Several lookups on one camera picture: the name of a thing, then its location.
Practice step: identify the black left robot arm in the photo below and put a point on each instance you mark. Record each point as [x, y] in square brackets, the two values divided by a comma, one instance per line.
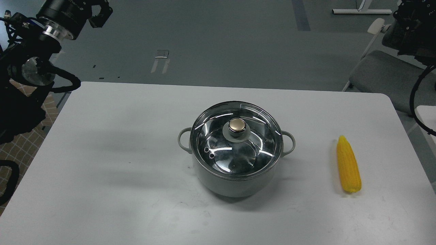
[29, 79]

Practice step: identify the yellow corn cob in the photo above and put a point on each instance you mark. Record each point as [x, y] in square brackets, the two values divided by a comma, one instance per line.
[347, 166]

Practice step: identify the glass lid with gold knob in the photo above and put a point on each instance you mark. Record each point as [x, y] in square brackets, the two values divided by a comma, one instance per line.
[236, 140]

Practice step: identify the white desk leg base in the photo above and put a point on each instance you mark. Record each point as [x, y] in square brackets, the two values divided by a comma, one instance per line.
[363, 9]

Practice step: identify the grey office chair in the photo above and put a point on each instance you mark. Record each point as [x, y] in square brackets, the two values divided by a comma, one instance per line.
[379, 72]

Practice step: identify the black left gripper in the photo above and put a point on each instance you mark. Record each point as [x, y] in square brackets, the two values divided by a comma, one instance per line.
[72, 15]

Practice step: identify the grey pot with steel rim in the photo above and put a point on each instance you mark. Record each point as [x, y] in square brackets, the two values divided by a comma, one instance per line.
[232, 188]

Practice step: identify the white side table corner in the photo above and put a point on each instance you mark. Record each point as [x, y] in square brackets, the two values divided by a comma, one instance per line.
[427, 114]

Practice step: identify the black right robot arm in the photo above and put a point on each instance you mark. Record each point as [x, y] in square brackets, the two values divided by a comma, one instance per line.
[417, 20]

